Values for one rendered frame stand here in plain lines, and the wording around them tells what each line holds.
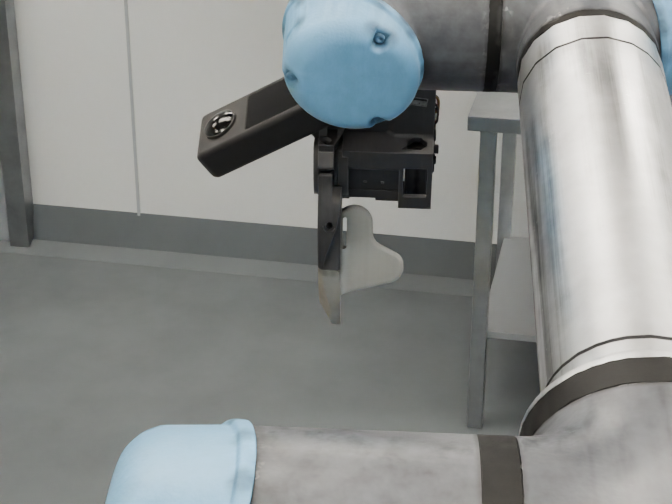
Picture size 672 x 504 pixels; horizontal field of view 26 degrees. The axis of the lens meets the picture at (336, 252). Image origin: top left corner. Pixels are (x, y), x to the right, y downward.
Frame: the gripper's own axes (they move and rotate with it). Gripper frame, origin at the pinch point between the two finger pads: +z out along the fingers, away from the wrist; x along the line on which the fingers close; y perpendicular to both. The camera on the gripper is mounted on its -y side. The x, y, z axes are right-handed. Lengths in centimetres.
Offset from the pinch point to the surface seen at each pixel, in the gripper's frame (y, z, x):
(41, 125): -116, 243, 282
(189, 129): -65, 237, 276
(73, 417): -83, 242, 162
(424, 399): 13, 246, 177
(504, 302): 34, 220, 191
